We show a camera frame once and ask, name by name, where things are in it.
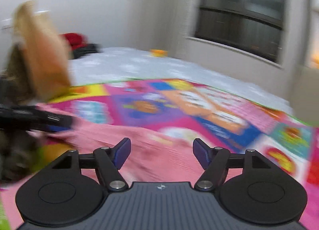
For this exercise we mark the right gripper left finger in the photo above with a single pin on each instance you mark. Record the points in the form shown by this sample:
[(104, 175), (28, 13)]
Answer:
[(108, 163)]

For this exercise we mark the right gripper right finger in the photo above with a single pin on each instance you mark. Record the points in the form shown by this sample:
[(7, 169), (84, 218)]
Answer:
[(214, 163)]

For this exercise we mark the pink knit sweater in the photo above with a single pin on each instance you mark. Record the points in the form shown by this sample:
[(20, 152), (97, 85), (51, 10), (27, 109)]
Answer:
[(58, 167)]

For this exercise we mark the red and black clothes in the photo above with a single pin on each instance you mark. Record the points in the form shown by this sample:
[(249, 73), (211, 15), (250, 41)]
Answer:
[(79, 45)]

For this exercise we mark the colourful cartoon play mat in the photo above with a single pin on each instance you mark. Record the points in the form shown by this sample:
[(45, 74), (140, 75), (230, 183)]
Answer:
[(162, 117)]

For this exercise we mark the small yellow toy block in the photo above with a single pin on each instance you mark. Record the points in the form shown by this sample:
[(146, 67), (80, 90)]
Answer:
[(158, 53)]

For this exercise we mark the dark framed window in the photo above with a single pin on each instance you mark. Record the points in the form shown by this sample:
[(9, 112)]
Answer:
[(254, 26)]

